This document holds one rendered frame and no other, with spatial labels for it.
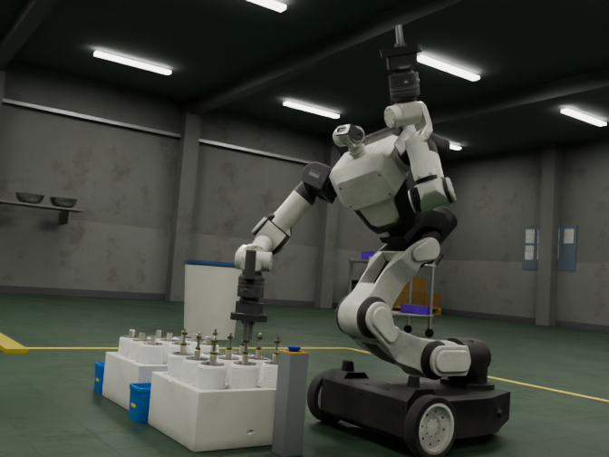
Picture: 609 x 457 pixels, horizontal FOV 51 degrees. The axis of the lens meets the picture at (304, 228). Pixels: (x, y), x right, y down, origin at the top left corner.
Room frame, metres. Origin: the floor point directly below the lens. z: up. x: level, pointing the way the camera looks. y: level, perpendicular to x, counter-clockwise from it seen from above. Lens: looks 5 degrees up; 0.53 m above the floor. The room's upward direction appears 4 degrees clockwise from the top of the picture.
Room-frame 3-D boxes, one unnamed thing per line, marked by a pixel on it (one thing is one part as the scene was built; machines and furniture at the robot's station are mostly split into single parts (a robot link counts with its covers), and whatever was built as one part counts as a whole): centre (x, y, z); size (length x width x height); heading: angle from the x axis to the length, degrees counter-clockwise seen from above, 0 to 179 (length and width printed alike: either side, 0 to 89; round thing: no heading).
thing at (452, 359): (2.46, -0.53, 0.28); 0.21 x 0.20 x 0.13; 125
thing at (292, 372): (2.03, 0.00, 0.16); 0.07 x 0.07 x 0.31; 34
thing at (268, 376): (2.20, 0.07, 0.16); 0.10 x 0.10 x 0.18
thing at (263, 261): (2.12, 0.16, 0.57); 0.11 x 0.11 x 0.11; 85
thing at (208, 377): (2.07, 0.26, 0.16); 0.10 x 0.10 x 0.18
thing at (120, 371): (2.67, 0.53, 0.09); 0.39 x 0.39 x 0.18; 35
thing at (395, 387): (2.45, -0.50, 0.19); 0.64 x 0.52 x 0.33; 125
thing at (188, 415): (2.23, 0.23, 0.09); 0.39 x 0.39 x 0.18; 34
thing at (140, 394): (2.41, 0.45, 0.06); 0.30 x 0.11 x 0.12; 125
